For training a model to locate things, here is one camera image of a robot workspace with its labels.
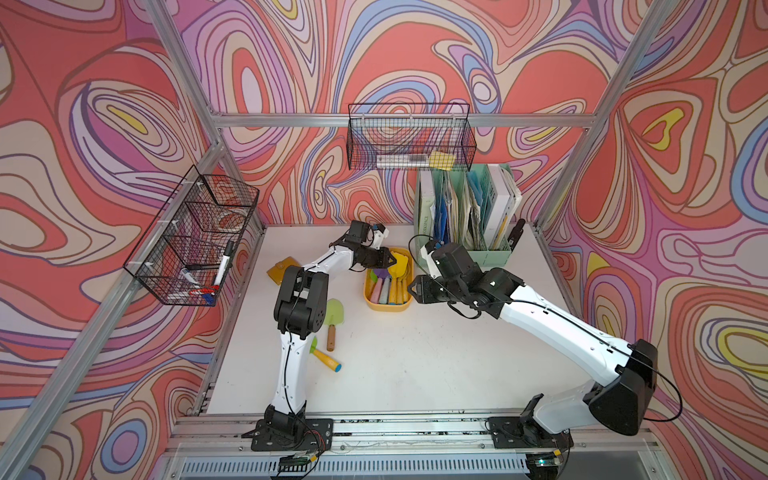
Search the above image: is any yellow scoop orange handle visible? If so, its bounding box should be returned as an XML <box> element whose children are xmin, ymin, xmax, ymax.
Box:
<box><xmin>388</xmin><ymin>252</ymin><xmax>408</xmax><ymax>305</ymax></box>

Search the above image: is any yellow storage box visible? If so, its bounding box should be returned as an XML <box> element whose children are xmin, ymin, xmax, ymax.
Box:
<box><xmin>363</xmin><ymin>248</ymin><xmax>414</xmax><ymax>313</ymax></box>

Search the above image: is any light green trowel wooden handle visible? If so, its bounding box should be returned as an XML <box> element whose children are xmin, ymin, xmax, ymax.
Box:
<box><xmin>324</xmin><ymin>299</ymin><xmax>345</xmax><ymax>352</ymax></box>

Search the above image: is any green trowel yellow handle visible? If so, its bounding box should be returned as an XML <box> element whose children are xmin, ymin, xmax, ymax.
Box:
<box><xmin>310</xmin><ymin>338</ymin><xmax>342</xmax><ymax>373</ymax></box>

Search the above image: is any purple trowel pink handle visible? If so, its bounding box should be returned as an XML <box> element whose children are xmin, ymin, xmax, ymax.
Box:
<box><xmin>369</xmin><ymin>269</ymin><xmax>391</xmax><ymax>305</ymax></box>

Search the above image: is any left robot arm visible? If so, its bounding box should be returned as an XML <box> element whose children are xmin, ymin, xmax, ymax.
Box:
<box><xmin>264</xmin><ymin>220</ymin><xmax>396</xmax><ymax>436</ymax></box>

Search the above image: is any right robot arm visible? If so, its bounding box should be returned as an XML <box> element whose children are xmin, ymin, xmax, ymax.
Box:
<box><xmin>408</xmin><ymin>239</ymin><xmax>663</xmax><ymax>442</ymax></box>

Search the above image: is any mint green file organizer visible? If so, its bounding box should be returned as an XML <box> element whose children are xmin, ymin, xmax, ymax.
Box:
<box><xmin>411</xmin><ymin>164</ymin><xmax>518</xmax><ymax>268</ymax></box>

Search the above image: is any black stapler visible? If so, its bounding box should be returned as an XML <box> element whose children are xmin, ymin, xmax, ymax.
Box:
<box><xmin>507</xmin><ymin>219</ymin><xmax>526</xmax><ymax>251</ymax></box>

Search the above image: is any white book in organizer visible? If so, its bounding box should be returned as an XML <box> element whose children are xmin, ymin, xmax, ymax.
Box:
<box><xmin>484</xmin><ymin>164</ymin><xmax>522</xmax><ymax>250</ymax></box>

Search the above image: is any yellow sponge in basket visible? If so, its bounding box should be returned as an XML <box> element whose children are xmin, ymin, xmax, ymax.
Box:
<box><xmin>428</xmin><ymin>150</ymin><xmax>457</xmax><ymax>171</ymax></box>

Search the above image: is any black white marker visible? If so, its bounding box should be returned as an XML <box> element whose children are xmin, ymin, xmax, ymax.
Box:
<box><xmin>213</xmin><ymin>240</ymin><xmax>235</xmax><ymax>287</ymax></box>

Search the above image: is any black wire basket back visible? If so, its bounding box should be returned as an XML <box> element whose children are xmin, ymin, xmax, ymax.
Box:
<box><xmin>346</xmin><ymin>100</ymin><xmax>477</xmax><ymax>171</ymax></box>

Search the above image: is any black wire basket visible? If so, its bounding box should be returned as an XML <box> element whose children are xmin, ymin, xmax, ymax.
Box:
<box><xmin>346</xmin><ymin>100</ymin><xmax>477</xmax><ymax>171</ymax></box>
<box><xmin>123</xmin><ymin>166</ymin><xmax>260</xmax><ymax>307</ymax></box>

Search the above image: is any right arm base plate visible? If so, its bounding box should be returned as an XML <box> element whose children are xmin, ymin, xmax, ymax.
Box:
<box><xmin>486</xmin><ymin>416</ymin><xmax>574</xmax><ymax>451</ymax></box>

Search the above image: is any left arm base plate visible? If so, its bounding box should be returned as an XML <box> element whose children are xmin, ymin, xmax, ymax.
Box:
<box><xmin>242</xmin><ymin>418</ymin><xmax>334</xmax><ymax>453</ymax></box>

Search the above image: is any black wire basket left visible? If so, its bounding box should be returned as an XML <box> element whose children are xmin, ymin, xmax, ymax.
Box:
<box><xmin>123</xmin><ymin>166</ymin><xmax>260</xmax><ymax>307</ymax></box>

